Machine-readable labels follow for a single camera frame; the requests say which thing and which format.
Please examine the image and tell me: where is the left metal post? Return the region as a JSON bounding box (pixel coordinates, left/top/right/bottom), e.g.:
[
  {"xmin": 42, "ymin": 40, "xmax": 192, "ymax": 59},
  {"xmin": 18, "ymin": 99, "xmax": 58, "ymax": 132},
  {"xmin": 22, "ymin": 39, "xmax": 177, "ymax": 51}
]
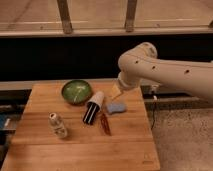
[{"xmin": 57, "ymin": 0, "xmax": 73, "ymax": 34}]

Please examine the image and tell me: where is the right metal post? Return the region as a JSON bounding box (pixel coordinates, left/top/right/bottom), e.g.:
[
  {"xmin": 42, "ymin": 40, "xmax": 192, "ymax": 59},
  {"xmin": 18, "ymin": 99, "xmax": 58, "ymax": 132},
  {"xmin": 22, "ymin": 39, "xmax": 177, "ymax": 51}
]
[{"xmin": 124, "ymin": 0, "xmax": 137, "ymax": 32}]

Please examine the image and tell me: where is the white and black cup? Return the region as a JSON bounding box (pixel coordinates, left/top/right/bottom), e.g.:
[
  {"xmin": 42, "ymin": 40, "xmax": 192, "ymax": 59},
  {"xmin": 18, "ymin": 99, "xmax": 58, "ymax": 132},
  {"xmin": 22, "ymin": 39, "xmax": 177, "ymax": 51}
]
[{"xmin": 83, "ymin": 91, "xmax": 104, "ymax": 125}]

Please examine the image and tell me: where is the green bowl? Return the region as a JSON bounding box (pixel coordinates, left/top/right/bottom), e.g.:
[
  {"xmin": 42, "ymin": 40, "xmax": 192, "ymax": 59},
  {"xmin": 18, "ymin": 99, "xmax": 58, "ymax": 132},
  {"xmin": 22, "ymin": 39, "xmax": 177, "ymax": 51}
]
[{"xmin": 61, "ymin": 79, "xmax": 93, "ymax": 105}]

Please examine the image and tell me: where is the metal post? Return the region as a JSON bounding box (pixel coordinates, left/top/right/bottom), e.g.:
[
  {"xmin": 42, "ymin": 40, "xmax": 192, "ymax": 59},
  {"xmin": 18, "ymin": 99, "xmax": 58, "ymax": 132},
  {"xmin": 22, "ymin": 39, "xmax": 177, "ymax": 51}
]
[
  {"xmin": 124, "ymin": 0, "xmax": 137, "ymax": 32},
  {"xmin": 57, "ymin": 0, "xmax": 73, "ymax": 34}
]

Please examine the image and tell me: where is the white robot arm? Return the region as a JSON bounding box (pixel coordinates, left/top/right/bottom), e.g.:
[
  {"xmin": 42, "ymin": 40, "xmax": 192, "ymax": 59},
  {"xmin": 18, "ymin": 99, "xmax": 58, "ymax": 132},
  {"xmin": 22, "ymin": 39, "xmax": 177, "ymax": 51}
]
[{"xmin": 113, "ymin": 42, "xmax": 213, "ymax": 102}]

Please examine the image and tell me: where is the clear plastic bottle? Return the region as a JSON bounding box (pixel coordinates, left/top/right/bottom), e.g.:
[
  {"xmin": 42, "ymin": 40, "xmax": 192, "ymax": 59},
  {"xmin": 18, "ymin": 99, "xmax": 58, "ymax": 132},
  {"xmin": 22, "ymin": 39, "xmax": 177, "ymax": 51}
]
[{"xmin": 49, "ymin": 113, "xmax": 68, "ymax": 139}]

